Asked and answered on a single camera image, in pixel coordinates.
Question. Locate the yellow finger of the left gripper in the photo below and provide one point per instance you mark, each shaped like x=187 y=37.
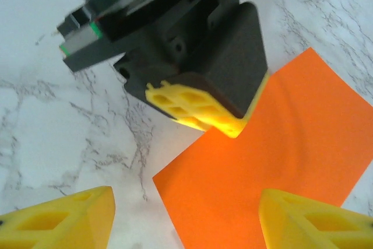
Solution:
x=230 y=62
x=189 y=106

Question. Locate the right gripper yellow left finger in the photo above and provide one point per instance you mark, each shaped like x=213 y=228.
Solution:
x=58 y=222

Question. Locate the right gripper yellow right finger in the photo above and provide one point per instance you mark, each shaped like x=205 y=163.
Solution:
x=314 y=225

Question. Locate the orange paper sheet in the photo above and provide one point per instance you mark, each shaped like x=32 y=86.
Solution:
x=277 y=150

